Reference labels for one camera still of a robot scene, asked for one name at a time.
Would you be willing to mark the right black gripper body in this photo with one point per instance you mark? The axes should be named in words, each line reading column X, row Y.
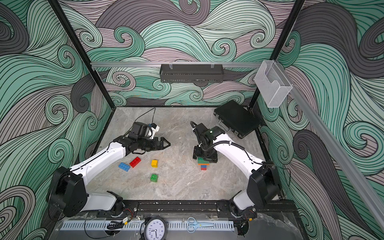
column 207, row 154

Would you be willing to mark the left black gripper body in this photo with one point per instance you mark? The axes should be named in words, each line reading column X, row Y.
column 147, row 144

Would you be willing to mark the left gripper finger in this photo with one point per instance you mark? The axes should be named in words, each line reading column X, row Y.
column 160, row 148
column 164, row 142

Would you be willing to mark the green long lego brick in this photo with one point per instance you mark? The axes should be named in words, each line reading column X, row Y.
column 202, row 161

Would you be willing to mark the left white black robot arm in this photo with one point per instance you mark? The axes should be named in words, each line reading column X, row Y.
column 67, row 191

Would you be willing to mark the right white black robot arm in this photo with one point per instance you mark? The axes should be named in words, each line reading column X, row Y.
column 264, row 184

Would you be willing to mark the yellow square lego brick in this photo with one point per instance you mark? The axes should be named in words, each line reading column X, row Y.
column 154, row 163

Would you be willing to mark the red long lego brick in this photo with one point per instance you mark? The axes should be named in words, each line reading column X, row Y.
column 135, row 162

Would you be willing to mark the light blue lego brick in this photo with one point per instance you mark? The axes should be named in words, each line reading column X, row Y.
column 124, row 167

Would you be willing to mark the green square lego brick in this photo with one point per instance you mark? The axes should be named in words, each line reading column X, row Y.
column 154, row 178

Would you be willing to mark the black briefcase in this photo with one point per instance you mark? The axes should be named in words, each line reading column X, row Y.
column 235, row 117

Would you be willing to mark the light blue scissors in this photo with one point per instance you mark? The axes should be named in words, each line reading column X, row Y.
column 193, row 225

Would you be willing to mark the white analog clock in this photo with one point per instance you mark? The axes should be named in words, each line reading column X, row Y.
column 155, row 229

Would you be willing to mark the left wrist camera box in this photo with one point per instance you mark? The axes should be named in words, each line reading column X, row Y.
column 146, row 131

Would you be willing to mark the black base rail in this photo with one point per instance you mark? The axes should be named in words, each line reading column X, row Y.
column 218, row 208

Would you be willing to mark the aluminium back rail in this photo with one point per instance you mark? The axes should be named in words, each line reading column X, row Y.
column 137, row 64

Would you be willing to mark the white slotted cable duct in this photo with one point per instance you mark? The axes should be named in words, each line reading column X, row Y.
column 136, row 226

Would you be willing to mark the clear plastic wall holder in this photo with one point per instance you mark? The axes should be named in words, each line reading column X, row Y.
column 273, row 83

